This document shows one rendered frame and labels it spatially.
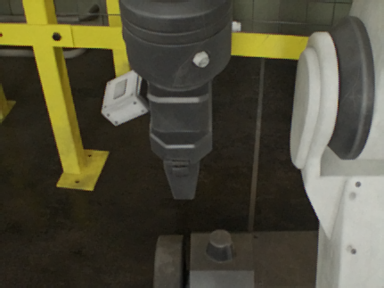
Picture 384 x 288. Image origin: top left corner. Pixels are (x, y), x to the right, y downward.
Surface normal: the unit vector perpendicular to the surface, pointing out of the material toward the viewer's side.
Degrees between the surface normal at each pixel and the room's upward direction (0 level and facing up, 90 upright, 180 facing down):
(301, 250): 0
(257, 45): 90
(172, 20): 101
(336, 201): 90
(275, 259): 0
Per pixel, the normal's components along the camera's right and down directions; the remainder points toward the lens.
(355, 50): -0.73, -0.29
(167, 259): -0.06, -0.70
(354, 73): -0.73, -0.05
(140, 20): -0.57, 0.65
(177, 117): -0.02, 0.77
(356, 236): -0.04, 0.16
